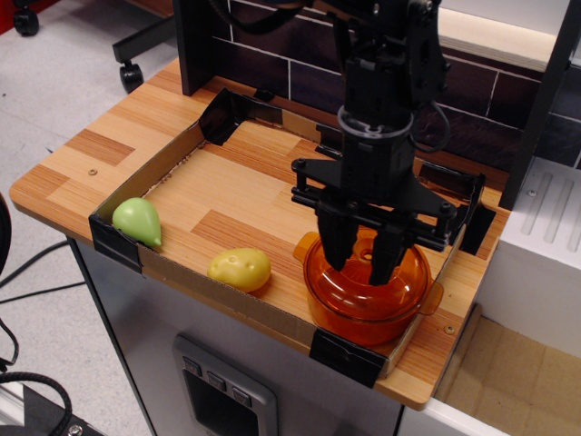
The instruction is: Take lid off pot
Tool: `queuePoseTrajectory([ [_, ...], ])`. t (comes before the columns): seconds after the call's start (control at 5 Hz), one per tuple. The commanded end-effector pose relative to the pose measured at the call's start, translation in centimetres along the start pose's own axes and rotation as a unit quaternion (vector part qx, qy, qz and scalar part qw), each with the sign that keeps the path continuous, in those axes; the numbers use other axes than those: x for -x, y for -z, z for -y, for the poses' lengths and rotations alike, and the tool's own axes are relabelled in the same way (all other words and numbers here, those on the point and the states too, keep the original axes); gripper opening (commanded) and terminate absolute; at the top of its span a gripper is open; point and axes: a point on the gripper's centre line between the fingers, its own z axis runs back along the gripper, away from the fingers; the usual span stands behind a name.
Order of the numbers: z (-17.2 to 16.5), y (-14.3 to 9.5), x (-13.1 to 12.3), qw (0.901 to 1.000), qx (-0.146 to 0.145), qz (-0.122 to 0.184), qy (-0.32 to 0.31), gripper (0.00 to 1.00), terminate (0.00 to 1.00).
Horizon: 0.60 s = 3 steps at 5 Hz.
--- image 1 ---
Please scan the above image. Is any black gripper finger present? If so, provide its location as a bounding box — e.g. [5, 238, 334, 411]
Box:
[369, 223, 414, 286]
[316, 200, 359, 271]

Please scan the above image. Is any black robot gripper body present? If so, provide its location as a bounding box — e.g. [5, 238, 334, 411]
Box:
[291, 108, 456, 251]

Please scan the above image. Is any orange transparent pot lid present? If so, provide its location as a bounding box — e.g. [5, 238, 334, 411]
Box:
[303, 229, 431, 322]

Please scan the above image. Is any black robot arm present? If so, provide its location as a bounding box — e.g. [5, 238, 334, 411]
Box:
[291, 1, 456, 286]

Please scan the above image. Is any orange transparent plastic pot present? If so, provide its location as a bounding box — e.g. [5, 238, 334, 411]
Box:
[294, 233, 443, 347]

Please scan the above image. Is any yellow toy potato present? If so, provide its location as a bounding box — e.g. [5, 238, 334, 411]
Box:
[207, 248, 271, 292]

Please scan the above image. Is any white toy sink unit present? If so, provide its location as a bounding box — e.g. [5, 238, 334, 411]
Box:
[478, 158, 580, 356]

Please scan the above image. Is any wooden shelf board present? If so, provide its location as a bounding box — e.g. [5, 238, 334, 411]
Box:
[438, 5, 556, 72]

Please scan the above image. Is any green toy pear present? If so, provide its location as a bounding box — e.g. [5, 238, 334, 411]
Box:
[112, 197, 162, 247]

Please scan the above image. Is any grey toy oven panel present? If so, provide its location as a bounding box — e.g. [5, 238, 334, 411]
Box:
[172, 335, 279, 436]

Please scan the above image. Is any cardboard fence with black tape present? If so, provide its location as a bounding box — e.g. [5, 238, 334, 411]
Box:
[89, 89, 506, 388]

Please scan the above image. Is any black office chair base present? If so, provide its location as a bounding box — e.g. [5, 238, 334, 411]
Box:
[113, 16, 175, 94]

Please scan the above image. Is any black caster wheel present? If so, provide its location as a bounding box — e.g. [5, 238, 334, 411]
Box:
[13, 0, 40, 37]

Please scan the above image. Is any black floor cable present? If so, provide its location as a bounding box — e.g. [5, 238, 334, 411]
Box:
[0, 239, 87, 304]

